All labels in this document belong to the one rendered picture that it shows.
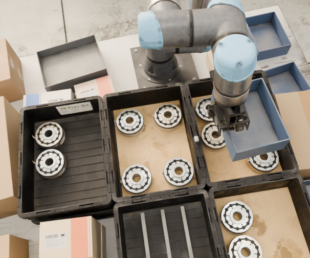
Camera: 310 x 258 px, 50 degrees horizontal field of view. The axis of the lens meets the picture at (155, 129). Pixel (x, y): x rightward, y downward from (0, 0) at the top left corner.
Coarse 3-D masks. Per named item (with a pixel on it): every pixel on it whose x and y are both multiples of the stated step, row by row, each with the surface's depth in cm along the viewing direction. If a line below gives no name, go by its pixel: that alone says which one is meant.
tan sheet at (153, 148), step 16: (144, 112) 129; (144, 128) 126; (176, 128) 125; (128, 144) 123; (144, 144) 123; (160, 144) 123; (176, 144) 122; (128, 160) 121; (144, 160) 120; (160, 160) 120; (160, 176) 117
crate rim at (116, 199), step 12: (168, 84) 122; (180, 84) 121; (108, 96) 121; (108, 120) 117; (108, 132) 115; (192, 132) 113; (108, 144) 113; (108, 156) 111; (204, 180) 106; (156, 192) 105; (168, 192) 106
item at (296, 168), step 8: (256, 72) 122; (264, 72) 122; (192, 80) 122; (200, 80) 122; (208, 80) 121; (264, 80) 120; (272, 96) 117; (192, 104) 118; (192, 112) 116; (192, 120) 115; (200, 144) 111; (288, 144) 111; (200, 152) 110; (296, 160) 107; (296, 168) 106; (208, 176) 106; (256, 176) 105; (264, 176) 105; (272, 176) 105; (208, 184) 105; (216, 184) 105; (224, 184) 105
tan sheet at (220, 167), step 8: (208, 96) 130; (200, 128) 124; (216, 136) 123; (208, 152) 120; (216, 152) 120; (224, 152) 120; (208, 160) 119; (216, 160) 119; (224, 160) 119; (240, 160) 118; (208, 168) 118; (216, 168) 118; (224, 168) 117; (232, 168) 117; (240, 168) 117; (248, 168) 117; (280, 168) 116; (216, 176) 116; (224, 176) 116; (232, 176) 116; (240, 176) 116; (248, 176) 116
